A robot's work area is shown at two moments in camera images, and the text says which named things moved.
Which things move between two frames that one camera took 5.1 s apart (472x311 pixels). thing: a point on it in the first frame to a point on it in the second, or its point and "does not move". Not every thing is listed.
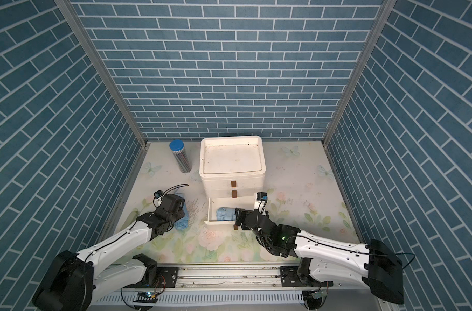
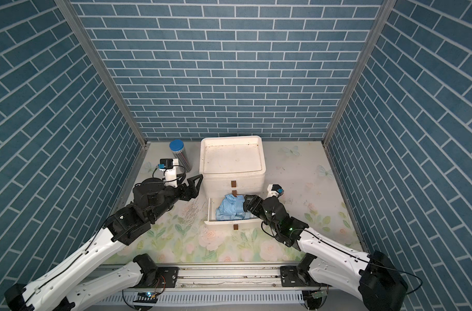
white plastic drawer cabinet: x=231 y=166 does not move
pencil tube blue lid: x=177 y=148 does not move
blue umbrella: x=183 y=223 to x=231 y=208
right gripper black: x=244 y=213 to x=257 y=200
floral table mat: x=306 y=196 does not move
